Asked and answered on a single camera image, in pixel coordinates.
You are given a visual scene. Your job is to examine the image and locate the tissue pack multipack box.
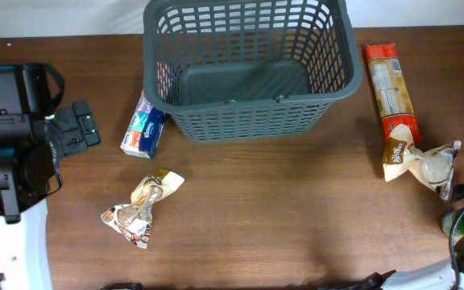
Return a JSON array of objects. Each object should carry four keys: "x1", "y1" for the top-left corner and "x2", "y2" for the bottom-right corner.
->
[{"x1": 120, "y1": 91, "x2": 166, "y2": 160}]

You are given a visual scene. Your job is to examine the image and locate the grey plastic shopping basket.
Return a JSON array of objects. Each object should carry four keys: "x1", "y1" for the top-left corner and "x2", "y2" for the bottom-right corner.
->
[{"x1": 143, "y1": 0, "x2": 363, "y2": 143}]

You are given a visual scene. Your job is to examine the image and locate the long pasta package red ends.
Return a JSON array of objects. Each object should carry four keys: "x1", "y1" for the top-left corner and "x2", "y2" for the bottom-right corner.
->
[{"x1": 363, "y1": 43, "x2": 422, "y2": 142}]

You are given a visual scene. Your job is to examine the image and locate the snack bag beige brown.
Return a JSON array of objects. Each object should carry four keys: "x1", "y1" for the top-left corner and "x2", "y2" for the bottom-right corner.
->
[
  {"x1": 101, "y1": 169, "x2": 184, "y2": 249},
  {"x1": 383, "y1": 124, "x2": 462, "y2": 201}
]

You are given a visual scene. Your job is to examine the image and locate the jar with green lid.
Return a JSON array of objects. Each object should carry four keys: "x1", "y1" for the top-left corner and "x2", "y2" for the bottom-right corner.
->
[{"x1": 441, "y1": 209, "x2": 464, "y2": 242}]

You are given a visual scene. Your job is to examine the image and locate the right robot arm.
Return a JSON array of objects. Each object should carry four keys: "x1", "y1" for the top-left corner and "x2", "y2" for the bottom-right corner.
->
[{"x1": 359, "y1": 183, "x2": 464, "y2": 290}]

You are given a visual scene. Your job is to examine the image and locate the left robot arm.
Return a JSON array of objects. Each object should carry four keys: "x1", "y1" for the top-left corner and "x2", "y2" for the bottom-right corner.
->
[{"x1": 0, "y1": 64, "x2": 102, "y2": 289}]

